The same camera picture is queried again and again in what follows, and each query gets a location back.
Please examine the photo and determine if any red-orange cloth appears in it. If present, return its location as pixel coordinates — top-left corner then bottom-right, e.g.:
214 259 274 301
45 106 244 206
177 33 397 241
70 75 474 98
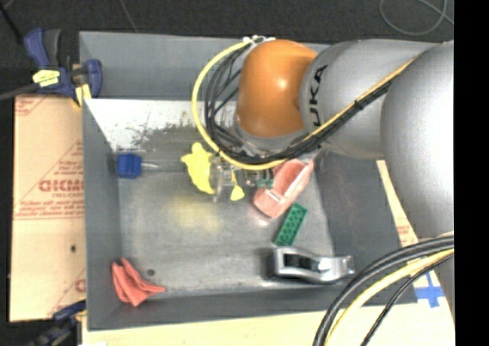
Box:
111 257 167 308

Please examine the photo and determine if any clear plastic bottle blue cap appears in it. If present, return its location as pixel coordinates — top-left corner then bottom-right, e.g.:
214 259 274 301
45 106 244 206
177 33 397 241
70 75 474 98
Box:
115 153 186 180

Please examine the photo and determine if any grey metal bin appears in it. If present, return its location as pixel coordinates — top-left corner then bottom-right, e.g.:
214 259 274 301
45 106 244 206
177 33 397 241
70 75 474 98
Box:
78 31 418 331

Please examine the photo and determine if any pink toy shoe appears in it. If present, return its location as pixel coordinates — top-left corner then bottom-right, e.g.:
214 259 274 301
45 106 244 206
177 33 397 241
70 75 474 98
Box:
252 157 316 219

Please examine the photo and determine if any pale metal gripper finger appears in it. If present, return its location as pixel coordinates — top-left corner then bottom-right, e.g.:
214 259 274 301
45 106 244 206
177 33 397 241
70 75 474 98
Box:
212 177 235 203
210 157 233 178

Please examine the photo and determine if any dark green flat block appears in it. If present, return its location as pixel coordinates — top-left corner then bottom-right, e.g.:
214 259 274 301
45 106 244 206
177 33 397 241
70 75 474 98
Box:
272 202 309 247

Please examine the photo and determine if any yellow soft toy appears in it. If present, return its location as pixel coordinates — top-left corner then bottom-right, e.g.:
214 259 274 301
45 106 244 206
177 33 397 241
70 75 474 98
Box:
180 141 246 202

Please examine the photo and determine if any silver grey stapler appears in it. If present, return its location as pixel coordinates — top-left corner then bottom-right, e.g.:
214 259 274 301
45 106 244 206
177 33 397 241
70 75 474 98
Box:
264 246 356 285

